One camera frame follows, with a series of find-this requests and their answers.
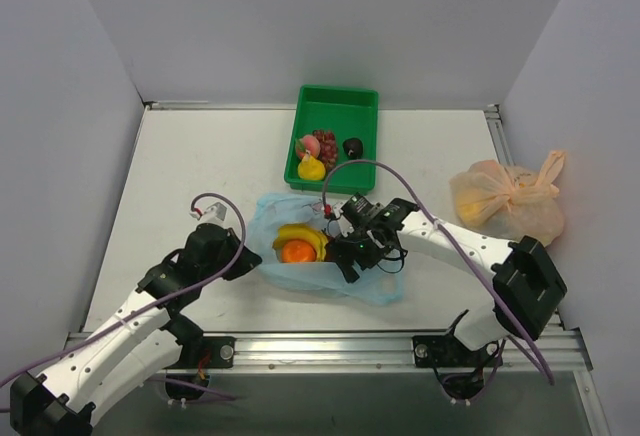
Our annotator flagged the orange fruit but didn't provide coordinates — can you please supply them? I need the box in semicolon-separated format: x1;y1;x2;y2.
280;240;317;264

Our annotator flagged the yellow banana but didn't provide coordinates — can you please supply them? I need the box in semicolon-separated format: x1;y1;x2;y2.
272;224;329;262

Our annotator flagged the blue printed plastic bag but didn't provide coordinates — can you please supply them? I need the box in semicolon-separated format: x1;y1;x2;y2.
246;193;404;306

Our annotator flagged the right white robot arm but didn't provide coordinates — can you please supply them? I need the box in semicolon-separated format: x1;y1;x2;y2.
325;194;567;365

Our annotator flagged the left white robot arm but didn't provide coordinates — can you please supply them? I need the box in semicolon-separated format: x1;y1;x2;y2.
9;223;262;435

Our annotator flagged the dark purple fruit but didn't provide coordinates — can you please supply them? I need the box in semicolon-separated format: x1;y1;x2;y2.
342;138;364;160

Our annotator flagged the peach fruit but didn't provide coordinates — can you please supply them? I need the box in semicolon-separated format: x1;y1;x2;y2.
294;134;321;160

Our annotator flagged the orange plastic bag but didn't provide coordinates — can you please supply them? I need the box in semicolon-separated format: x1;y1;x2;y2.
449;150;566;246

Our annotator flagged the yellow pear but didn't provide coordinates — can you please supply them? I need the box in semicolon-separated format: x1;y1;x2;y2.
297;152;326;181

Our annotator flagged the red grape bunch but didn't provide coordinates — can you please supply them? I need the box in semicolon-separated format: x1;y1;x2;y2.
312;129;339;172

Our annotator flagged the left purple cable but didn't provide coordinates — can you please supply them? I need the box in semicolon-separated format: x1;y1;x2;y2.
0;192;247;412

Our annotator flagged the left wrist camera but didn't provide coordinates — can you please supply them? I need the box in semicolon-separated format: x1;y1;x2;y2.
190;202;227;223

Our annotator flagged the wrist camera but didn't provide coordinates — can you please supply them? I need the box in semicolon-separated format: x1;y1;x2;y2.
324;202;344;221
190;202;227;223

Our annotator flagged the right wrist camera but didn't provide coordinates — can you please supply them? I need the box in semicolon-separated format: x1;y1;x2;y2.
324;202;344;221

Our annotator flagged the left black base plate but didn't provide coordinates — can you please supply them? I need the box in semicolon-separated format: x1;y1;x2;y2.
170;336;236;371

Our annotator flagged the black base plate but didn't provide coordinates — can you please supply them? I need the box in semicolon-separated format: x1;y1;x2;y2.
412;335;474;368
170;336;236;371

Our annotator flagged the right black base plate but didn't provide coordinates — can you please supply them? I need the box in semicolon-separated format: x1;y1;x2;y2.
412;335;474;368

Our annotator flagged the aluminium front rail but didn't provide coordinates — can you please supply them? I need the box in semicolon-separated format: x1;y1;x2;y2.
54;330;594;375

